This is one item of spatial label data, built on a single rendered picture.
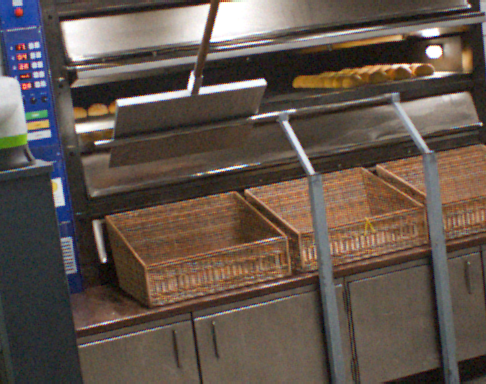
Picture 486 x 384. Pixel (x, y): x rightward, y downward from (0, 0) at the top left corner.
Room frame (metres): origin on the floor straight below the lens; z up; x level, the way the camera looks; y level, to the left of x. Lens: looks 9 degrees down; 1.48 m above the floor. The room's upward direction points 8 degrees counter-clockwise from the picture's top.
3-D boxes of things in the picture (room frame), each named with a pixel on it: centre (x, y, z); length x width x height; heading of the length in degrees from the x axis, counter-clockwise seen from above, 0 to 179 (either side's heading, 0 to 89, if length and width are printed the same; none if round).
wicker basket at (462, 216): (4.20, -0.91, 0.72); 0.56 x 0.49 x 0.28; 112
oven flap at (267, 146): (4.23, -0.23, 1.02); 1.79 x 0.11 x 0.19; 111
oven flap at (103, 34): (4.23, -0.23, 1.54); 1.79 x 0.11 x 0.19; 111
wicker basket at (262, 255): (3.78, 0.21, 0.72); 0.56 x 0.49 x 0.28; 111
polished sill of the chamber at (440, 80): (4.25, -0.23, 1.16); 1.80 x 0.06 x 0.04; 111
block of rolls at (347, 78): (4.85, -0.62, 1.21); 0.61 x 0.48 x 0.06; 21
